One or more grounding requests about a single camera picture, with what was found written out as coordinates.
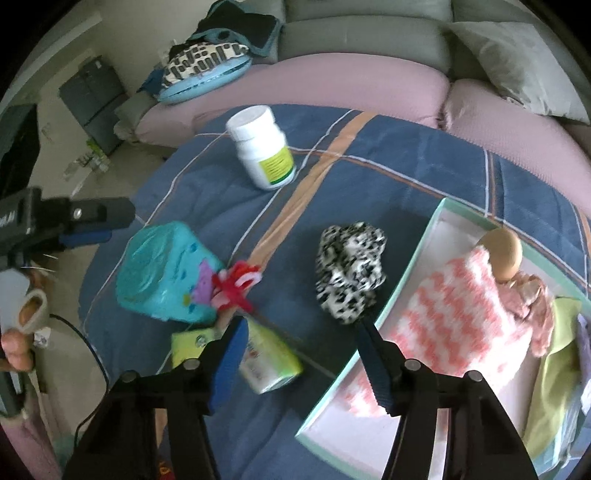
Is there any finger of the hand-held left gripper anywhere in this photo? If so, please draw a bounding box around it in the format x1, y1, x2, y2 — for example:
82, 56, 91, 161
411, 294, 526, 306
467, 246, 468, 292
37, 198, 137, 251

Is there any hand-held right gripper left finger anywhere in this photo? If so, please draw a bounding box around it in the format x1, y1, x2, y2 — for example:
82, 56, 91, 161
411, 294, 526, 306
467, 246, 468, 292
62, 318, 250, 480

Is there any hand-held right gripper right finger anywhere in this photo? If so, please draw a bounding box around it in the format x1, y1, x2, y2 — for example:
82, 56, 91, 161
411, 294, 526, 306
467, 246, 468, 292
356, 322, 539, 480

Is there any pink white knitted cloth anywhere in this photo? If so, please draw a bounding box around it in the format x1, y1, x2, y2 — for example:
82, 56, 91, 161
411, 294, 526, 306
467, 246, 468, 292
339, 244, 532, 418

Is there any teal tray with white inside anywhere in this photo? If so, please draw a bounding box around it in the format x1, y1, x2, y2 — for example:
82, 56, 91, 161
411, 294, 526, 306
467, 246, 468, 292
295, 198, 591, 478

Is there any leopard print scrunchie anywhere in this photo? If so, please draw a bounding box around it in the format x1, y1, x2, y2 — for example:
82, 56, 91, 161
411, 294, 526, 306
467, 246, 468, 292
315, 222, 387, 326

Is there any small pink doll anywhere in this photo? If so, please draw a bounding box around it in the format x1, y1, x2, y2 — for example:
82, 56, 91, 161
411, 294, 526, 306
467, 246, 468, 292
475, 229, 555, 356

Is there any green cloth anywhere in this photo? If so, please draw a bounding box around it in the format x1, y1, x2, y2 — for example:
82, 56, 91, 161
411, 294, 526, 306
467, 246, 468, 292
524, 295, 585, 462

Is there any person's left hand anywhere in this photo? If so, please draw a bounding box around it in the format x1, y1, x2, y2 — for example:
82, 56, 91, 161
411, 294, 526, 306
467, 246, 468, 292
0, 288, 48, 372

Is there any green tissue packet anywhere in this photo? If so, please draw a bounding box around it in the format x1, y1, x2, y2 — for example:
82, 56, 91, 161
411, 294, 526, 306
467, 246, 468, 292
171, 318, 303, 395

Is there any red white ribbon bow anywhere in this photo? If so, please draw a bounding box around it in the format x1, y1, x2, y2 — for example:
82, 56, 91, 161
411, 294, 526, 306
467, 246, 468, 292
211, 261, 264, 319

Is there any teal tissue pack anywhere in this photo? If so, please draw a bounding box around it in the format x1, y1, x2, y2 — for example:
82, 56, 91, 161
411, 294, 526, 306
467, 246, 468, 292
115, 222, 227, 324

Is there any dark cabinet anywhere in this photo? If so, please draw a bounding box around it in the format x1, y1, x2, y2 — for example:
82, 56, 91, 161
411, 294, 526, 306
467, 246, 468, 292
59, 54, 127, 155

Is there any black white patterned blue pillow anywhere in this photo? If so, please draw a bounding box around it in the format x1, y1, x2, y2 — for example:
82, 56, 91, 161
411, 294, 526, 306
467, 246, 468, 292
157, 41, 254, 104

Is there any white pill bottle green label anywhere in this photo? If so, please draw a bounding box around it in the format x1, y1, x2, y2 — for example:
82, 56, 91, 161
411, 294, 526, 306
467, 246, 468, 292
225, 105, 296, 191

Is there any blue plaid blanket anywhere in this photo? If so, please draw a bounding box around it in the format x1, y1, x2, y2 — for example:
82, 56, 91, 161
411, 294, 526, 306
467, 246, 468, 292
78, 104, 591, 480

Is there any black teal folded cloth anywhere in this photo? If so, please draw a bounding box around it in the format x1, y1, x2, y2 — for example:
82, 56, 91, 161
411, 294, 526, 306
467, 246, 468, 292
191, 0, 283, 58

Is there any pink sofa cover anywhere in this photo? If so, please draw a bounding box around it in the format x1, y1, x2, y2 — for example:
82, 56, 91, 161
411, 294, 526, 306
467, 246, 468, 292
134, 55, 591, 195

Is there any grey sofa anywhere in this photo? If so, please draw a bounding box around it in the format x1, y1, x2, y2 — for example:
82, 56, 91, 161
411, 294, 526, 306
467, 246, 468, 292
113, 0, 591, 144

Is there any grey square pillow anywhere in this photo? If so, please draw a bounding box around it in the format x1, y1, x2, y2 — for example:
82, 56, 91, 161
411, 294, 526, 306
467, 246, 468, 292
445, 21, 591, 125

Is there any black cable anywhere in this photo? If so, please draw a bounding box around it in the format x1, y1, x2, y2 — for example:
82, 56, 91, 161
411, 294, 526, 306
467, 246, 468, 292
48, 314, 112, 444

